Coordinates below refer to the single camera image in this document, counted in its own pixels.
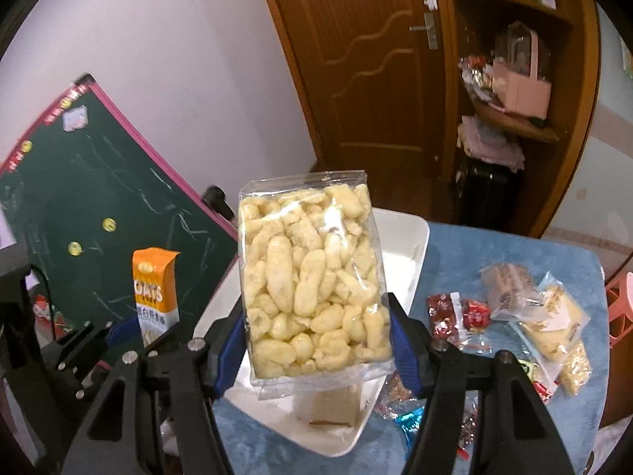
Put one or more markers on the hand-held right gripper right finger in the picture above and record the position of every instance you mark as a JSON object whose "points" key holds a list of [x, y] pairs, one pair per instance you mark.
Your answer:
{"points": [[406, 356]]}

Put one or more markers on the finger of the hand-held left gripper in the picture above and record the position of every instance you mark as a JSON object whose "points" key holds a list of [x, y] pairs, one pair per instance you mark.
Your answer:
{"points": [[121, 330]]}

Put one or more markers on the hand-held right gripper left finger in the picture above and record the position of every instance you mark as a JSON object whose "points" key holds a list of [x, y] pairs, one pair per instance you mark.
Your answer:
{"points": [[228, 356]]}

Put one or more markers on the orange oat snack packet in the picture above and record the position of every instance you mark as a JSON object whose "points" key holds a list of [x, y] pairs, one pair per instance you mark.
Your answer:
{"points": [[154, 282]]}

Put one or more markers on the white plastic bin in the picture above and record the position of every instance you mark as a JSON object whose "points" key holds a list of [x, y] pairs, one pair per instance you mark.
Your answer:
{"points": [[398, 252]]}

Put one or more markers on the clear bag of puffed snacks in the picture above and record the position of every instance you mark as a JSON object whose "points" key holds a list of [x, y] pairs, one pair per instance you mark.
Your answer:
{"points": [[306, 277]]}

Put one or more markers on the large yellow crumbly snack bag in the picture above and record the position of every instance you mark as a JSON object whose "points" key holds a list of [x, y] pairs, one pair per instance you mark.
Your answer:
{"points": [[549, 326]]}

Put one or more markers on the clear nut snack packet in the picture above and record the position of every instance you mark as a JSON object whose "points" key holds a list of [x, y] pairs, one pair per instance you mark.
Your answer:
{"points": [[395, 393]]}

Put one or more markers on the dark red date packet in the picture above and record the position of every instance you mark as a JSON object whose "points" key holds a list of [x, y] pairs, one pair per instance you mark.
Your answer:
{"points": [[442, 314]]}

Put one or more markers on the blue foil candy wrapper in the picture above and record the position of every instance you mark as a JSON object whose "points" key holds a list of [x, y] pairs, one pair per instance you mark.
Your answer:
{"points": [[410, 420]]}

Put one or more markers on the clear red candy wrapper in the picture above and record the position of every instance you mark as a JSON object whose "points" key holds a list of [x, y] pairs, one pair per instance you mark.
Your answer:
{"points": [[472, 342]]}

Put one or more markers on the yellow round magnet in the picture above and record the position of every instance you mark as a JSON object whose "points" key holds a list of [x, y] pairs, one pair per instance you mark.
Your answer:
{"points": [[108, 224], [74, 248]]}

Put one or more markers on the brown block snack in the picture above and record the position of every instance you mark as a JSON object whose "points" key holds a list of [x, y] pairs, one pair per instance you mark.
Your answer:
{"points": [[331, 408]]}

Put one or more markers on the red foil candy wrapper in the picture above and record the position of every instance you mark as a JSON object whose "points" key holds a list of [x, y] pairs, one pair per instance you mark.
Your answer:
{"points": [[467, 430]]}

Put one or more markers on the clear brown cookie packet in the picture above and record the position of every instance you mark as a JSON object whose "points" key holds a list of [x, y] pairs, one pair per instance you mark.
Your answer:
{"points": [[509, 289]]}

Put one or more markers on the red white snack packet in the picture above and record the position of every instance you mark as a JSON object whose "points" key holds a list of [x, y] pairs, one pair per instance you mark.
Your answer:
{"points": [[541, 386]]}

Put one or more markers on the blue tablecloth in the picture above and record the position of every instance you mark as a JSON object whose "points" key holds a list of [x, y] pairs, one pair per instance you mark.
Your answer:
{"points": [[494, 247]]}

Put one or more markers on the black chalkboard knob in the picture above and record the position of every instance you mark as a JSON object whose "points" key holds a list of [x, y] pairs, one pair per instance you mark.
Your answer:
{"points": [[216, 200]]}

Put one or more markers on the black suitcase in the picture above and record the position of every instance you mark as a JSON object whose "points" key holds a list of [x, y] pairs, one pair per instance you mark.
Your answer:
{"points": [[487, 193]]}

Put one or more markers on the white paper note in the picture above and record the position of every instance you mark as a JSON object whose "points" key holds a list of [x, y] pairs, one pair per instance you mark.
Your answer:
{"points": [[75, 118]]}

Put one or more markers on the pink plastic stool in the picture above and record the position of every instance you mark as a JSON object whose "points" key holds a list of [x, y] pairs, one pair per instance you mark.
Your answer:
{"points": [[620, 311]]}

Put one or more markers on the white patterned cloth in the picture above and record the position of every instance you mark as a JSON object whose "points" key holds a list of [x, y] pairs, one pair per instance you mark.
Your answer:
{"points": [[611, 450]]}

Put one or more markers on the pink folded cloth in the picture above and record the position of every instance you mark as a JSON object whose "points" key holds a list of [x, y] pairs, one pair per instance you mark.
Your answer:
{"points": [[489, 143]]}

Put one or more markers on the pile of shiny candy wrappers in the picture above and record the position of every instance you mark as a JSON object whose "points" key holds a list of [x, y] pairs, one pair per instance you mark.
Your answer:
{"points": [[477, 81]]}

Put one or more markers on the pink gift basket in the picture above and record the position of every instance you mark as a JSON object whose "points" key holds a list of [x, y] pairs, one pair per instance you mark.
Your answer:
{"points": [[526, 91]]}

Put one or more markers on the wooden corner shelf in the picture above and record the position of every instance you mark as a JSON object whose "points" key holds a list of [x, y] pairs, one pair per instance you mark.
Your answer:
{"points": [[568, 109]]}

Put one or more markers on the brown wooden door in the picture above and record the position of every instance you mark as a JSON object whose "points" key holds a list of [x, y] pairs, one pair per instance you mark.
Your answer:
{"points": [[346, 59]]}

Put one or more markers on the green chalkboard with pink frame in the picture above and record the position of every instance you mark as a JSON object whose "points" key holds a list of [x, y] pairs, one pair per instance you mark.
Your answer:
{"points": [[123, 183]]}

